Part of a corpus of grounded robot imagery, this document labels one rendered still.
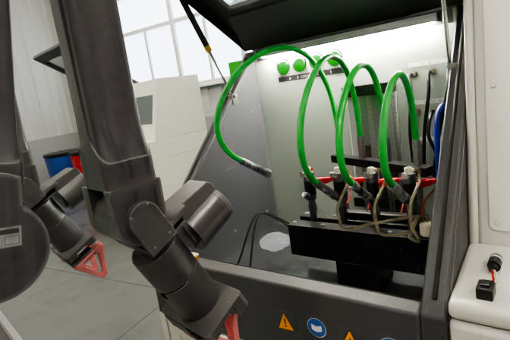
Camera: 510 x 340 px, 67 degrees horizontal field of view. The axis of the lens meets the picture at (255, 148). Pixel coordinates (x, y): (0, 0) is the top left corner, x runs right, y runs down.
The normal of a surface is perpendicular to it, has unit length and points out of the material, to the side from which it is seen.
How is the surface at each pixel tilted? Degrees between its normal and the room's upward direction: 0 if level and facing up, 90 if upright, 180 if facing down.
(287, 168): 90
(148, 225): 90
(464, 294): 0
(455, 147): 43
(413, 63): 90
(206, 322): 26
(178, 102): 90
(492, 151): 76
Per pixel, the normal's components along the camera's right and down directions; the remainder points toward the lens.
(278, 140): -0.58, 0.21
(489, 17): -0.60, -0.03
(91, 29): 0.67, 0.02
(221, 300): -0.44, -0.78
